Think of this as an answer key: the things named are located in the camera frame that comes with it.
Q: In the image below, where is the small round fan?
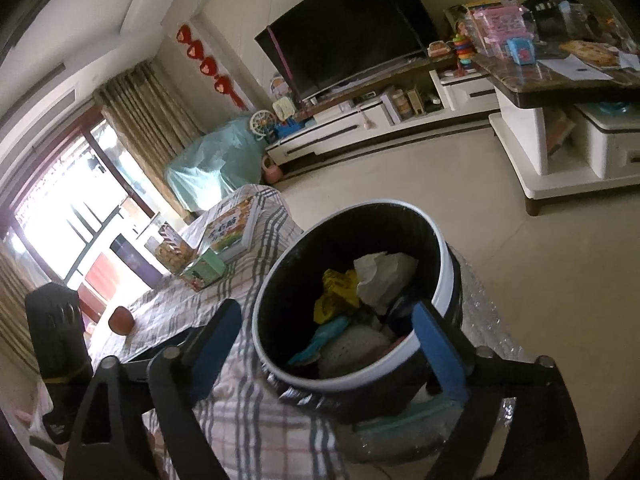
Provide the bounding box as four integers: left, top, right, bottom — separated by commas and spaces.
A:
248, 111, 275, 138

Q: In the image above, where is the beige curtain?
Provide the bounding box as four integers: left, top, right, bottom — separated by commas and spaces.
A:
94, 60, 211, 221

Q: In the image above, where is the teal furniture cover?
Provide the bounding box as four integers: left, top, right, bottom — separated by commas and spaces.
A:
165, 117, 273, 213

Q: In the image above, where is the white round bowl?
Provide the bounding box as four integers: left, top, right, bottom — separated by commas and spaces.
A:
251, 201, 463, 423

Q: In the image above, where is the dark blue wrapper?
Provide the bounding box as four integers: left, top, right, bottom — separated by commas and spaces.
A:
380, 295, 418, 338

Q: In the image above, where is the colourful picture book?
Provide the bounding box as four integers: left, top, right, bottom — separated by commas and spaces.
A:
202, 195, 262, 264

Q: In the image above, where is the cluttered coffee table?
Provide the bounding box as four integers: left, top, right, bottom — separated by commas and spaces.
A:
470, 0, 640, 217

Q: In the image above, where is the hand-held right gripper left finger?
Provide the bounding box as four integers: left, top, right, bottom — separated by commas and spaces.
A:
64, 299, 244, 480

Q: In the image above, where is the red apple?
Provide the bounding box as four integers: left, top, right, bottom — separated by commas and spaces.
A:
109, 306, 136, 336

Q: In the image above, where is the cyan wrapper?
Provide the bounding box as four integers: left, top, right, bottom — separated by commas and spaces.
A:
287, 316, 358, 367

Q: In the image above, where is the red hanging cloth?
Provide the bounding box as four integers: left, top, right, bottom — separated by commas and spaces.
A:
82, 252, 118, 311

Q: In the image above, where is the plaid tablecloth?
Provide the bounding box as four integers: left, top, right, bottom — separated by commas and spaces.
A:
90, 185, 351, 480

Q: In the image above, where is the pink toy box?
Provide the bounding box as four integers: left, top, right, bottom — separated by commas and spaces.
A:
472, 2, 526, 46

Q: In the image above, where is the red heart garland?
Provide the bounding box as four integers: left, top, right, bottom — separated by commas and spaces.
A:
176, 24, 247, 111

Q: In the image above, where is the white spiky brush ball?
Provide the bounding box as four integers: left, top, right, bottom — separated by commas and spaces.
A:
317, 322, 401, 380

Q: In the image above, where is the white red plastic bag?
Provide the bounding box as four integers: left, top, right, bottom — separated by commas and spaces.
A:
353, 251, 420, 313

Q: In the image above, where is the clear snack jar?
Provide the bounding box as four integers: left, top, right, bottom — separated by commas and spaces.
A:
145, 222, 196, 276

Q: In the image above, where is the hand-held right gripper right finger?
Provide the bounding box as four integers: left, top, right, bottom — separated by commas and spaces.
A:
411, 300, 592, 480

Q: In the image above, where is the white television stand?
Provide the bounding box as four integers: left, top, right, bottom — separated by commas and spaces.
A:
264, 52, 502, 172

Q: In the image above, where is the yellow wrapper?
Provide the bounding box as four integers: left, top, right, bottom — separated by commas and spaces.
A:
313, 268, 362, 325

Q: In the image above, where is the black flat television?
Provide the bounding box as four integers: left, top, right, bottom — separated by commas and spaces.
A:
254, 0, 441, 103

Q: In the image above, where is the green carton box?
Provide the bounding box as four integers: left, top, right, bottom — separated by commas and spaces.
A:
180, 249, 229, 292

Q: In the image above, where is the pink floor kettle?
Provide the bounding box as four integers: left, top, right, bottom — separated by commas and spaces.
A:
262, 155, 284, 185

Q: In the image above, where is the stacking ring toy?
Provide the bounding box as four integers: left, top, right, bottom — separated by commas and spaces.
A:
452, 34, 476, 73

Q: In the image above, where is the purple water bottle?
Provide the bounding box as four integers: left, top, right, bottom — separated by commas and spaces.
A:
109, 232, 163, 288

